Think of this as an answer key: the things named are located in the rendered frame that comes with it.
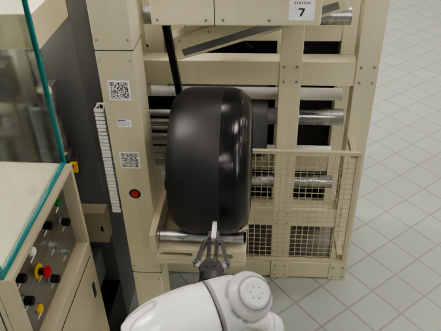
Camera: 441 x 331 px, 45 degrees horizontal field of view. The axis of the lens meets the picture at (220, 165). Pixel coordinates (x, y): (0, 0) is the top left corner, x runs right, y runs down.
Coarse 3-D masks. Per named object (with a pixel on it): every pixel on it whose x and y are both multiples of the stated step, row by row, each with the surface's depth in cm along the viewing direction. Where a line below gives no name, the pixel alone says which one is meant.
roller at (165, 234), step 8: (160, 232) 209; (168, 232) 209; (176, 232) 209; (184, 232) 209; (240, 232) 208; (176, 240) 210; (184, 240) 209; (192, 240) 209; (200, 240) 209; (224, 240) 208; (232, 240) 207; (240, 240) 207
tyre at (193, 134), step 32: (192, 96) 189; (224, 96) 189; (192, 128) 180; (224, 128) 179; (192, 160) 178; (224, 160) 177; (192, 192) 180; (224, 192) 179; (192, 224) 190; (224, 224) 189
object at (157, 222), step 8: (160, 192) 225; (160, 200) 221; (160, 208) 217; (160, 216) 213; (152, 224) 209; (160, 224) 214; (152, 232) 205; (152, 240) 205; (160, 240) 213; (152, 248) 208
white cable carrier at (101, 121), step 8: (96, 104) 190; (96, 112) 189; (104, 112) 189; (96, 120) 190; (104, 120) 190; (104, 128) 192; (104, 136) 194; (104, 144) 196; (104, 152) 198; (104, 160) 201; (112, 160) 201; (104, 168) 202; (112, 168) 202; (112, 176) 204; (112, 184) 207; (112, 192) 209; (112, 200) 212; (120, 200) 215; (112, 208) 214; (120, 208) 214
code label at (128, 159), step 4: (120, 152) 196; (124, 152) 196; (128, 152) 196; (132, 152) 196; (136, 152) 196; (120, 156) 197; (124, 156) 197; (128, 156) 197; (132, 156) 197; (136, 156) 197; (120, 160) 198; (124, 160) 198; (128, 160) 198; (132, 160) 198; (136, 160) 198; (124, 164) 199; (128, 164) 199; (132, 164) 199; (136, 164) 199; (136, 168) 200; (140, 168) 200
